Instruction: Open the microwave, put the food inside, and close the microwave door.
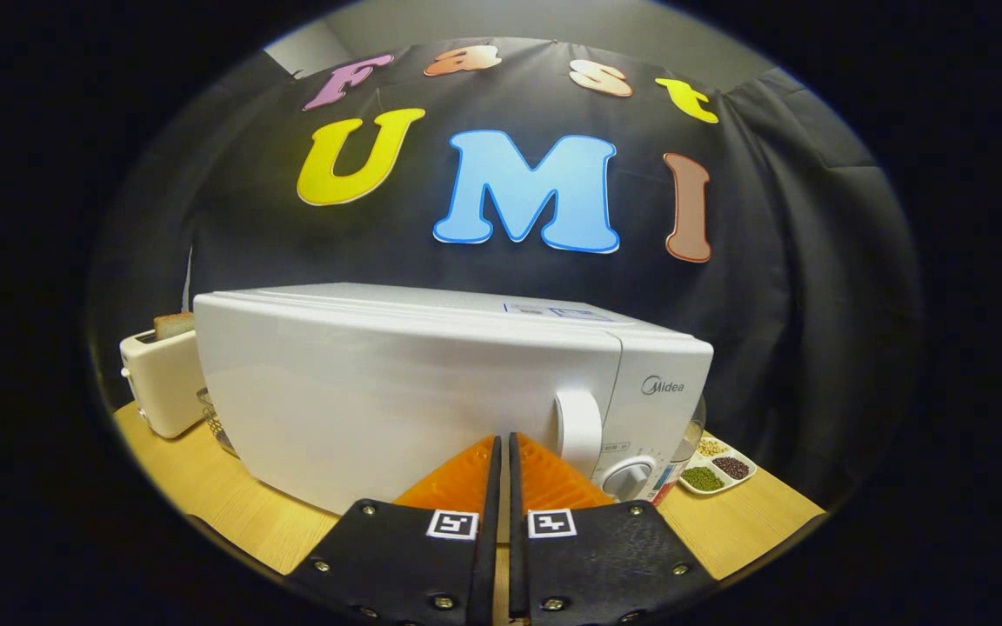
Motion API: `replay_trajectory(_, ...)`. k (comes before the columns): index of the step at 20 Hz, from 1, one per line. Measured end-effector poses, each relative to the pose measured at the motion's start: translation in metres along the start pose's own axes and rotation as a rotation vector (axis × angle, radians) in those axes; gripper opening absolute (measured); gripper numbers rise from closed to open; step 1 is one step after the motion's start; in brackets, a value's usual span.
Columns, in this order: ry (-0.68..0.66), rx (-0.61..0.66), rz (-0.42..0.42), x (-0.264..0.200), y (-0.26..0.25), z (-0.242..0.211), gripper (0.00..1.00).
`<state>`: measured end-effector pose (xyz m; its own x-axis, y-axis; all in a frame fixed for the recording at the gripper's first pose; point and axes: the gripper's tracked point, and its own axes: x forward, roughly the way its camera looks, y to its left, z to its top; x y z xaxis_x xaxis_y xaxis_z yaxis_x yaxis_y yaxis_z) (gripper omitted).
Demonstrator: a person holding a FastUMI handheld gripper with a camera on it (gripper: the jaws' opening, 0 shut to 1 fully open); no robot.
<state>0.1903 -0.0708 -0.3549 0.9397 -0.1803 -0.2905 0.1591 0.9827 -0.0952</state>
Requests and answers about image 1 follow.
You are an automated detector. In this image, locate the wire mesh basket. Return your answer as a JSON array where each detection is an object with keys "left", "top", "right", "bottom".
[{"left": 197, "top": 387, "right": 241, "bottom": 457}]

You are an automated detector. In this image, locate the white microwave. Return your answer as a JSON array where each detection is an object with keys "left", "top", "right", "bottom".
[{"left": 193, "top": 283, "right": 715, "bottom": 516}]

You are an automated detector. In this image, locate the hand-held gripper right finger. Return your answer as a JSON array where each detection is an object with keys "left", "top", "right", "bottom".
[{"left": 508, "top": 431, "right": 719, "bottom": 626}]

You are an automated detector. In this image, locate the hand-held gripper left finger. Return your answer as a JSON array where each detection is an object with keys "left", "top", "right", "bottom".
[{"left": 284, "top": 433, "right": 502, "bottom": 626}]

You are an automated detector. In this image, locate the clear bottle red label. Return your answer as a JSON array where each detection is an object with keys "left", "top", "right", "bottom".
[{"left": 653, "top": 396, "right": 707, "bottom": 505}]

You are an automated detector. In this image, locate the white divided bean tray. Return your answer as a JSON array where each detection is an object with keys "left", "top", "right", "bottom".
[{"left": 678, "top": 435, "right": 758, "bottom": 496}]

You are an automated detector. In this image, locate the toast slice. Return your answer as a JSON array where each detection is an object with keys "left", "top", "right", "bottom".
[{"left": 153, "top": 312, "right": 196, "bottom": 342}]

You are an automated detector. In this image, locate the cream toaster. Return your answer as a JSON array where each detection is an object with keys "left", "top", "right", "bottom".
[{"left": 119, "top": 326, "right": 210, "bottom": 439}]

